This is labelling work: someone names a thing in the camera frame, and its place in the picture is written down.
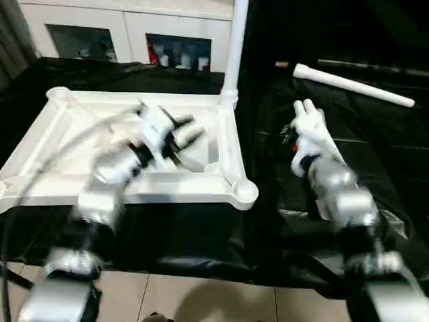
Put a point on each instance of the small tan tag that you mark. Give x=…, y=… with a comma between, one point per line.
x=281, y=64

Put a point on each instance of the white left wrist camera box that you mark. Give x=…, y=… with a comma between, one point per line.
x=155, y=127

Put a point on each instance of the white plastic table leg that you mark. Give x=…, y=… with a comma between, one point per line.
x=355, y=84
x=234, y=47
x=299, y=111
x=315, y=115

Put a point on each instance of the white glass-door cabinet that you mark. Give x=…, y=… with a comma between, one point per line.
x=120, y=20

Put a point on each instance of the black metal rail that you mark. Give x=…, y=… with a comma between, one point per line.
x=375, y=65

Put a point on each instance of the black mat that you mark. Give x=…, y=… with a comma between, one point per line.
x=201, y=248

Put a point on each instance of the white plastic table top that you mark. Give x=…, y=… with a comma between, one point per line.
x=201, y=191

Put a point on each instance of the grey curtain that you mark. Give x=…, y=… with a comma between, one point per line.
x=13, y=33

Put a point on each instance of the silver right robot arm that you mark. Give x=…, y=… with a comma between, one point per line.
x=342, y=194

